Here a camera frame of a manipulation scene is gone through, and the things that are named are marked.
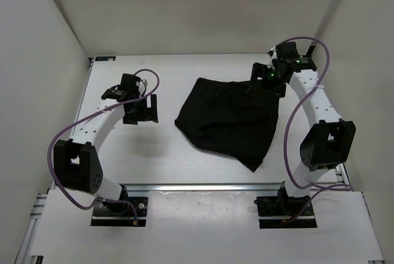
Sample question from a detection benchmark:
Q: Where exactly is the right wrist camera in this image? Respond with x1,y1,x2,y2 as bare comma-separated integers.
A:
270,41,300,61

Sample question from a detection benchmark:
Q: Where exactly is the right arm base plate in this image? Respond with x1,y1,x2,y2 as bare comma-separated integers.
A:
254,195,318,229

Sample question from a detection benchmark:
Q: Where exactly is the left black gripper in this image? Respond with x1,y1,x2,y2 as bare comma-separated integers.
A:
123,94,158,125

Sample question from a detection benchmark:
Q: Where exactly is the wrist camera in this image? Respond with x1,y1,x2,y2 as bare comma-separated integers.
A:
118,73,147,97
270,41,300,61

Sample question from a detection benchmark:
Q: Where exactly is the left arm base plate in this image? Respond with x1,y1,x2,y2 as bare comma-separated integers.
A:
90,196,148,227

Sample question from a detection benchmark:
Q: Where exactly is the black skirt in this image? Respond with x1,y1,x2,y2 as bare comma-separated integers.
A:
174,78,279,172

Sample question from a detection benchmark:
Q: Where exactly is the left blue table label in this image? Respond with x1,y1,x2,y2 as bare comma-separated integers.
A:
95,56,116,62

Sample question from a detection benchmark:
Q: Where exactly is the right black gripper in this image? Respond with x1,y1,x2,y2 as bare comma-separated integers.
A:
245,63,286,100

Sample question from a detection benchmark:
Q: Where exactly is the aluminium frame rail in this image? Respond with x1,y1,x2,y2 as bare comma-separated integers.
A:
125,183,281,191

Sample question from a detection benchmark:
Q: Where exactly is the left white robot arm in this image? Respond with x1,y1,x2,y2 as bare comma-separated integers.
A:
53,89,158,215

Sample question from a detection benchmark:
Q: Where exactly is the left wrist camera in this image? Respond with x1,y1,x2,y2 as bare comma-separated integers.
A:
118,73,147,97

